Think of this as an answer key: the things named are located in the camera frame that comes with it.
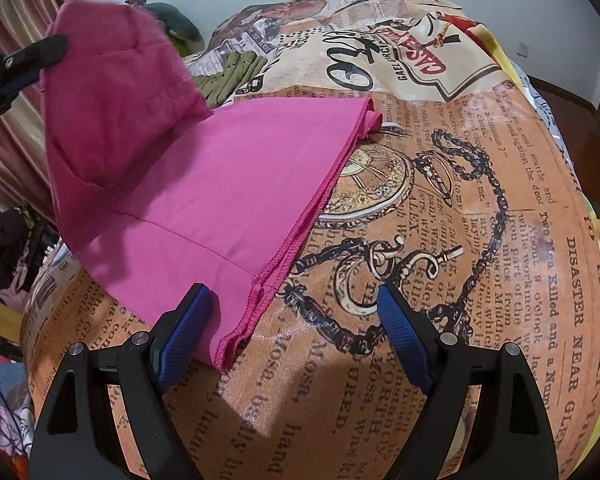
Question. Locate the yellow patterned bed sheet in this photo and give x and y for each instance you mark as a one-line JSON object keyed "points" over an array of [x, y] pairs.
{"points": [[575, 160]]}

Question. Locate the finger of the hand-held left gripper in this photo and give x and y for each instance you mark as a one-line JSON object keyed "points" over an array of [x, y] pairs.
{"points": [[22, 82], [42, 50]]}

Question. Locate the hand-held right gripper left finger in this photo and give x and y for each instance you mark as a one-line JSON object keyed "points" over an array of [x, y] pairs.
{"points": [[182, 335]]}

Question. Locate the olive green garment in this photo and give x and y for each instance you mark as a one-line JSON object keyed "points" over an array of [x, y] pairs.
{"points": [[230, 77]]}

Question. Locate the newspaper printed blanket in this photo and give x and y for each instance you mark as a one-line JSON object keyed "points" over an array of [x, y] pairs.
{"points": [[430, 260]]}

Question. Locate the grey plush toy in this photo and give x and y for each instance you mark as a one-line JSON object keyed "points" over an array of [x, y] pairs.
{"points": [[177, 22]]}

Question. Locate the pink pants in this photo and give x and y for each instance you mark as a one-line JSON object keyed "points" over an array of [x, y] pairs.
{"points": [[195, 175]]}

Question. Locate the floral cloth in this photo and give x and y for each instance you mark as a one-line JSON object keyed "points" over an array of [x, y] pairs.
{"points": [[5, 410]]}

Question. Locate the striped red curtain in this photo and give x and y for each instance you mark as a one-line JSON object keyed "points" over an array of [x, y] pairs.
{"points": [[10, 125]]}

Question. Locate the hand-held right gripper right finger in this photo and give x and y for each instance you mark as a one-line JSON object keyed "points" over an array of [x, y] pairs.
{"points": [[405, 340]]}

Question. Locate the white wall socket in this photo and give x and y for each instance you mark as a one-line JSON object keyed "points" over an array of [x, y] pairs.
{"points": [[522, 50]]}

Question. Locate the dark clothes pile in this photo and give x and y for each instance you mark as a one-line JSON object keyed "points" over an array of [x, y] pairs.
{"points": [[15, 255]]}

